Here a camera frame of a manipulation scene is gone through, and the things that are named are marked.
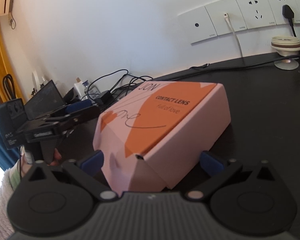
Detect small clear bottle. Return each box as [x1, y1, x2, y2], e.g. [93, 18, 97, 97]
[82, 80, 90, 92]

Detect white wall socket strip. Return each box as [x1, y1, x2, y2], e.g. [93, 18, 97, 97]
[178, 0, 300, 44]

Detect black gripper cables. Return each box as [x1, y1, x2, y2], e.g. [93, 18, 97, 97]
[2, 73, 17, 100]

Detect white tube wooden cap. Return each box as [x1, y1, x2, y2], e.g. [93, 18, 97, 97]
[74, 77, 85, 100]

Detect person left hand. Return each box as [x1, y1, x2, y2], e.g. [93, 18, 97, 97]
[20, 146, 62, 177]

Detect pink cardboard box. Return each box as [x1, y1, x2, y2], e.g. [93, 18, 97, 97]
[93, 81, 231, 194]

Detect left white fleece sleeve forearm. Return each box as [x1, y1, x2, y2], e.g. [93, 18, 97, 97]
[0, 157, 23, 239]

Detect white charging cable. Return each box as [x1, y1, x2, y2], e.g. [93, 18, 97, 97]
[223, 13, 244, 59]

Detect black power adapter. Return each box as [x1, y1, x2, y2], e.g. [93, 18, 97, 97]
[94, 90, 113, 105]

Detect black tangled cable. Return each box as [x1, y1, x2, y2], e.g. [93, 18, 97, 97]
[81, 68, 154, 106]

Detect black laptop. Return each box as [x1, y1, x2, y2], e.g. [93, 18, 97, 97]
[24, 80, 65, 120]

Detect black wall plug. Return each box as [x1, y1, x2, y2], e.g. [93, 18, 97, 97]
[282, 4, 297, 37]

